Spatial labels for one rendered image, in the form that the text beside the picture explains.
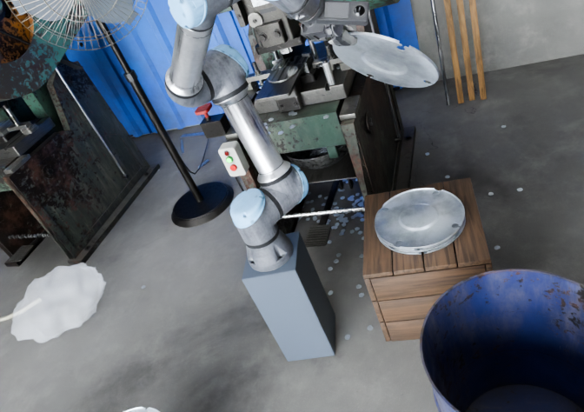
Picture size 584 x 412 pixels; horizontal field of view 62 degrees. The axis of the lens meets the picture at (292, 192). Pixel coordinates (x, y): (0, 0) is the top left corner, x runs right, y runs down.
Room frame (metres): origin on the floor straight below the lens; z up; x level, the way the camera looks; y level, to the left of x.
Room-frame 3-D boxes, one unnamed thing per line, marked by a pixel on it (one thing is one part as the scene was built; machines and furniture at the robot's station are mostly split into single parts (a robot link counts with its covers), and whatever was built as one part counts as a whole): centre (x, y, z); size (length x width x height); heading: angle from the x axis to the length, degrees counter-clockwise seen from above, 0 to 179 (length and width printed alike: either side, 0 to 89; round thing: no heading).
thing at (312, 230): (1.79, -0.14, 0.14); 0.59 x 0.10 x 0.05; 152
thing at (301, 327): (1.23, 0.14, 0.23); 0.18 x 0.18 x 0.45; 72
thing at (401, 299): (1.21, -0.35, 0.18); 0.40 x 0.38 x 0.35; 159
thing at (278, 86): (1.76, -0.12, 0.72); 0.25 x 0.14 x 0.14; 152
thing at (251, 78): (1.99, -0.05, 0.76); 0.17 x 0.06 x 0.10; 62
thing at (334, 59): (1.83, -0.35, 0.76); 0.17 x 0.06 x 0.10; 62
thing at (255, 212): (1.24, 0.13, 0.62); 0.13 x 0.12 x 0.14; 120
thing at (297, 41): (1.92, -0.21, 0.86); 0.20 x 0.16 x 0.05; 62
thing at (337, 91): (1.91, -0.20, 0.68); 0.45 x 0.30 x 0.06; 62
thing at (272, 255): (1.23, 0.14, 0.50); 0.15 x 0.15 x 0.10
